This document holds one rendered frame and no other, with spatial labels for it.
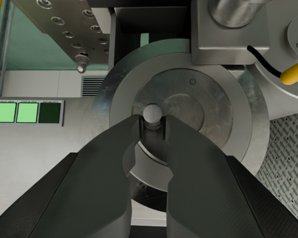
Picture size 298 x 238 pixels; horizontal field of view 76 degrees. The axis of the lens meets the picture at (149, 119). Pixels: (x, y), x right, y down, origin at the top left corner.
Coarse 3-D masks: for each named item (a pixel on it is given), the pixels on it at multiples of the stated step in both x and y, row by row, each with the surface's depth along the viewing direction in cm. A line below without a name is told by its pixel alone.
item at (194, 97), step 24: (168, 72) 14; (192, 72) 14; (144, 96) 14; (168, 96) 14; (192, 96) 14; (216, 96) 14; (192, 120) 14; (216, 120) 14; (144, 144) 14; (216, 144) 13
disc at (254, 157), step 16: (144, 48) 17; (160, 48) 17; (176, 48) 17; (128, 64) 17; (112, 80) 17; (240, 80) 16; (96, 96) 16; (112, 96) 16; (256, 96) 16; (96, 112) 16; (256, 112) 16; (96, 128) 16; (256, 128) 15; (256, 144) 15; (256, 160) 15; (128, 176) 15; (144, 192) 15; (160, 192) 15; (160, 208) 15
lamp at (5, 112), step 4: (0, 104) 51; (4, 104) 51; (8, 104) 51; (12, 104) 51; (0, 108) 51; (4, 108) 51; (8, 108) 51; (12, 108) 51; (0, 112) 51; (4, 112) 51; (8, 112) 50; (12, 112) 50; (0, 116) 50; (4, 116) 50; (8, 116) 50; (12, 116) 50; (0, 120) 50; (4, 120) 50; (8, 120) 50; (12, 120) 50
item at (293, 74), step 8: (248, 48) 13; (256, 56) 13; (264, 64) 12; (296, 64) 10; (272, 72) 12; (280, 72) 12; (288, 72) 11; (296, 72) 10; (288, 80) 11; (296, 80) 11
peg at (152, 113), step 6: (144, 108) 11; (150, 108) 11; (156, 108) 11; (162, 108) 11; (144, 114) 11; (150, 114) 11; (156, 114) 11; (162, 114) 11; (144, 120) 11; (150, 120) 11; (156, 120) 11; (162, 120) 11; (150, 126) 11; (156, 126) 12
